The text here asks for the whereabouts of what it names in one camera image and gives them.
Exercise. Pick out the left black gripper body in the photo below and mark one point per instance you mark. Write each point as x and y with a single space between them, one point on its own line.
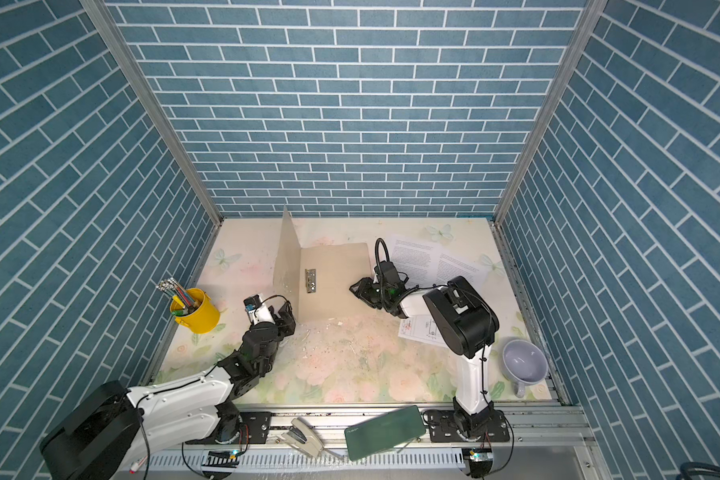
283 327

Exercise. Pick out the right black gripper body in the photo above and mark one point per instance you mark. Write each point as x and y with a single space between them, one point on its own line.
373 294

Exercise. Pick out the printed text paper sheet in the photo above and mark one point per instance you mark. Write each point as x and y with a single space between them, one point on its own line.
419 260

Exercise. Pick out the beige cardboard folder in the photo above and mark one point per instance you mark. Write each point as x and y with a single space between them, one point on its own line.
337 266

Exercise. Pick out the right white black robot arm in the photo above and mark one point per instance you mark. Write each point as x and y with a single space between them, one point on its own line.
464 321

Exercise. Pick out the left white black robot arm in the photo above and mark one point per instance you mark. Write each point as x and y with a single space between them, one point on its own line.
116 426

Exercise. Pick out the metal folder clip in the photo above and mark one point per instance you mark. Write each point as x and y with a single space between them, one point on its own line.
310 281

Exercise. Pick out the diagram paper sheet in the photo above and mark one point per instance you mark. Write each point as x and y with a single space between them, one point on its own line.
421 328

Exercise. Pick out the yellow pen cup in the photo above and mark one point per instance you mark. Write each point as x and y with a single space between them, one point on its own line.
200 320

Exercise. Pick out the coloured pens bundle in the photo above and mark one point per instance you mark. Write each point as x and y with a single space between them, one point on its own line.
177 294

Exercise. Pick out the grey stapler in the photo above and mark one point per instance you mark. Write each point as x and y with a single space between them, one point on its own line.
303 438

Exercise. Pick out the lilac ceramic cup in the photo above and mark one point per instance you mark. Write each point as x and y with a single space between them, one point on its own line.
523 364

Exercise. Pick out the red marker pen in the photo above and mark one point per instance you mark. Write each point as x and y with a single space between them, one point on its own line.
137 465

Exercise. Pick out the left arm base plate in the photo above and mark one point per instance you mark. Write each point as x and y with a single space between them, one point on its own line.
246 428

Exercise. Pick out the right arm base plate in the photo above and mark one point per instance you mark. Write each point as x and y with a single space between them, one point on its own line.
450 426

